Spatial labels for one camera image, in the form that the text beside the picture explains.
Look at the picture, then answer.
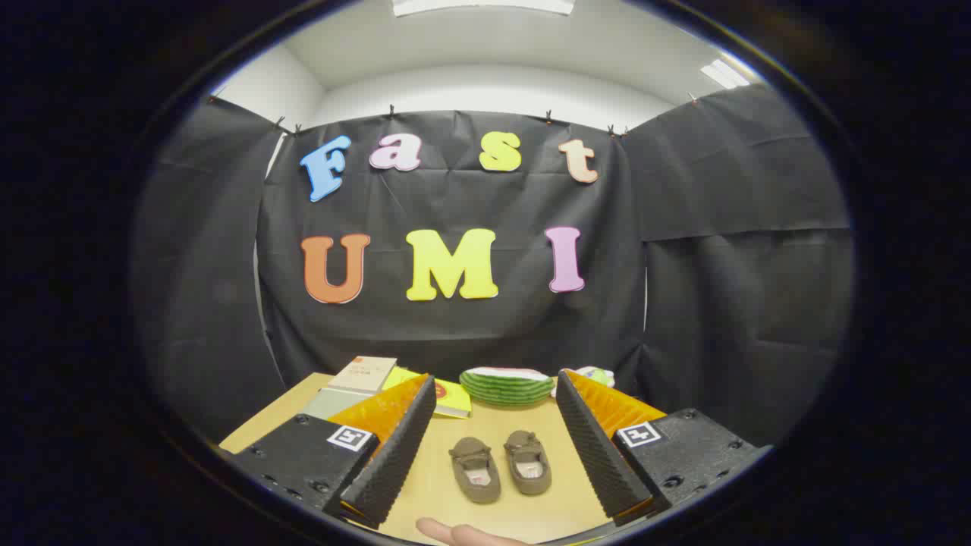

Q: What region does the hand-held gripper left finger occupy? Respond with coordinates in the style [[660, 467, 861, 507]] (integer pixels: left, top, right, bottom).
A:
[[226, 373, 438, 530]]

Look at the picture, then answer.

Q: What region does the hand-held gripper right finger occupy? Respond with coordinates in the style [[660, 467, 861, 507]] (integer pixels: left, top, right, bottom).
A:
[[555, 369, 775, 528]]

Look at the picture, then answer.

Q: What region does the beige paperback book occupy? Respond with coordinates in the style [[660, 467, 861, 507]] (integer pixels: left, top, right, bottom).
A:
[[328, 356, 398, 394]]

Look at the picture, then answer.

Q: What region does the watermelon slice plush toy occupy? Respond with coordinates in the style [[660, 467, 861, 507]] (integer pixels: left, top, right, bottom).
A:
[[459, 367, 556, 406]]

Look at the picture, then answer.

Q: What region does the yellow book with red circle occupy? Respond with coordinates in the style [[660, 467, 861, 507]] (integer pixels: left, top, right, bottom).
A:
[[382, 367, 473, 419]]

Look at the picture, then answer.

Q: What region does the pale fabric storage box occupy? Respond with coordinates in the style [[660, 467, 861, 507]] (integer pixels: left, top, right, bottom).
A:
[[302, 387, 380, 422]]

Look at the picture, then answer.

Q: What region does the black backdrop cloth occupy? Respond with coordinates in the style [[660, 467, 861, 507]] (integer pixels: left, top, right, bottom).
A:
[[133, 83, 854, 448]]

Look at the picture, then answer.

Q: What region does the brown suede shoe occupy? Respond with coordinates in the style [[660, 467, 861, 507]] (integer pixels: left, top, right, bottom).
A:
[[449, 436, 502, 504], [504, 430, 553, 496]]

